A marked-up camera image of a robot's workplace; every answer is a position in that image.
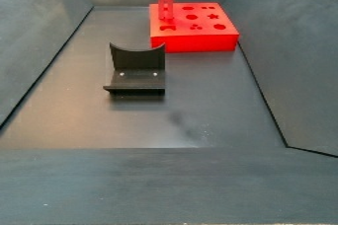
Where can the red shape-sorting board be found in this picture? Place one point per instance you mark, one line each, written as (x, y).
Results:
(200, 28)

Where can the black curved holder stand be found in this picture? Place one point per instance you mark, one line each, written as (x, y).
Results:
(138, 70)

